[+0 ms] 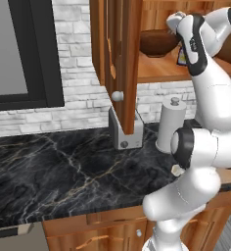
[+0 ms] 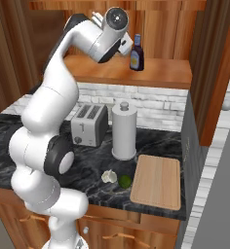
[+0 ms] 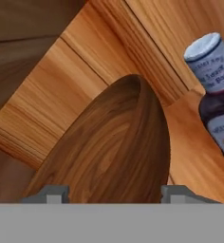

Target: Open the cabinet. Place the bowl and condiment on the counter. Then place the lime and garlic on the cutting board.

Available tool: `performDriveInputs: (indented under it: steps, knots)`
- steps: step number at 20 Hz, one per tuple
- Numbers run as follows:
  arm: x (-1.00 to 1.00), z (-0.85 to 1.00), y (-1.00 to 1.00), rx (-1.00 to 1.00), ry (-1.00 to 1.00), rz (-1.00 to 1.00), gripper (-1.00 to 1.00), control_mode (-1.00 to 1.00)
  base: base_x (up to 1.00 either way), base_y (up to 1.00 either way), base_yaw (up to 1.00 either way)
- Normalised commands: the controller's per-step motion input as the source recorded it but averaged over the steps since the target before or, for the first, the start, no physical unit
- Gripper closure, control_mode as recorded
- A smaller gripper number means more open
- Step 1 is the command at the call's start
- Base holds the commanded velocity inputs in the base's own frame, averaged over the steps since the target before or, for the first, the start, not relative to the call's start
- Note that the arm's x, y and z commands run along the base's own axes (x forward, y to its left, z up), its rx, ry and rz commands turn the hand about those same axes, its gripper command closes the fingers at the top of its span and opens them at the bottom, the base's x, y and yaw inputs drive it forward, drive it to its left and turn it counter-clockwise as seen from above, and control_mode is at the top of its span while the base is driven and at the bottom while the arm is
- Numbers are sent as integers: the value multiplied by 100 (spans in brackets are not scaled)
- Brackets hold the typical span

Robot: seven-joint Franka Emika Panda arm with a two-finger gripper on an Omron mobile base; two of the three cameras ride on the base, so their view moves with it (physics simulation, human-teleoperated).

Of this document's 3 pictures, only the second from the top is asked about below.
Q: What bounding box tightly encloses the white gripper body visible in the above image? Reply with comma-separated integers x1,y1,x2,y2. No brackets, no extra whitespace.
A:
118,32,134,56

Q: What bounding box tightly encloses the dark condiment bottle yellow label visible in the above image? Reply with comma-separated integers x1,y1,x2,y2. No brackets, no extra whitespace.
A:
129,33,145,72

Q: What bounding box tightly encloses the wooden cabinet door with knob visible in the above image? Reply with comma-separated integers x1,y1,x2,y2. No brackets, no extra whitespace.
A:
188,0,230,148

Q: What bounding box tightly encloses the white garlic bulb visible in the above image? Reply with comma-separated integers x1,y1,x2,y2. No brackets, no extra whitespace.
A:
100,168,118,185

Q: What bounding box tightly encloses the green lime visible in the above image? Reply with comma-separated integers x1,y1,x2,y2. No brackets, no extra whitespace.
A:
117,174,133,190

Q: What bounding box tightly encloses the light wooden cutting board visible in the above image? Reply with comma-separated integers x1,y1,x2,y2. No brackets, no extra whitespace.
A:
129,154,182,211

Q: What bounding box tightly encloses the wooden base cabinet door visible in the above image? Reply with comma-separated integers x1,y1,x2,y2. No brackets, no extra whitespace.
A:
77,219,179,249
0,187,55,249

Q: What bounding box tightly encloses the white paper towel holder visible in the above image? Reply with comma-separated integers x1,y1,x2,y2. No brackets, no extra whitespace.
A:
111,100,138,161

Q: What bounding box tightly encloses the silver two-slot toaster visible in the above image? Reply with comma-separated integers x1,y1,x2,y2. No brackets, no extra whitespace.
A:
70,103,109,148

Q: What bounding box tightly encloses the round grey door knob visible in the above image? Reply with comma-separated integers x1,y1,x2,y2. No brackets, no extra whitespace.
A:
221,98,230,112

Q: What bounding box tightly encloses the dark grey tall side panel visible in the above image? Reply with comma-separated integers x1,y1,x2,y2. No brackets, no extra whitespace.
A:
180,90,210,241

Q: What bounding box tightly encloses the wooden drawer front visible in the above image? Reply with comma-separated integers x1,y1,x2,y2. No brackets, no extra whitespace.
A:
84,203,182,235

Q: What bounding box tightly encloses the wooden wall cabinet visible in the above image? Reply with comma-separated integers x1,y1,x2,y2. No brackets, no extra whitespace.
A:
28,0,209,90

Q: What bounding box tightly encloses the wooden bar handle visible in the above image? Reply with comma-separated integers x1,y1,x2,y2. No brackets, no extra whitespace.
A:
19,214,47,224
101,231,151,249

